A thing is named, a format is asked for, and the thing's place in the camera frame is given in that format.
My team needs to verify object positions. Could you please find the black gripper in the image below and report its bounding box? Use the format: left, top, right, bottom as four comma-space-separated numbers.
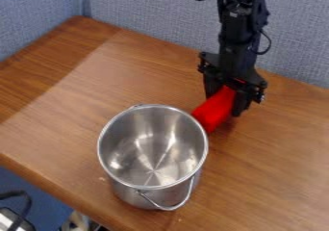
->
197, 44, 268, 116

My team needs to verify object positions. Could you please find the red rectangular block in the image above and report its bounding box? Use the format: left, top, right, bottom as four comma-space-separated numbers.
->
191, 87, 235, 133

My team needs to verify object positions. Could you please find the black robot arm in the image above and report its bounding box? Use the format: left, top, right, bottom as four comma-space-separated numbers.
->
196, 0, 271, 116

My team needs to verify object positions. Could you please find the grey box under table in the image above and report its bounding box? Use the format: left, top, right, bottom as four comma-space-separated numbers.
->
0, 208, 35, 231

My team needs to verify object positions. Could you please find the metal pot with handle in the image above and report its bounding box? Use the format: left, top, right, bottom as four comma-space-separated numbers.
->
96, 104, 208, 211

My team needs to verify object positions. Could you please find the black cable under table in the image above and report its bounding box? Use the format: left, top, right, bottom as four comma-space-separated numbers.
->
0, 190, 33, 231

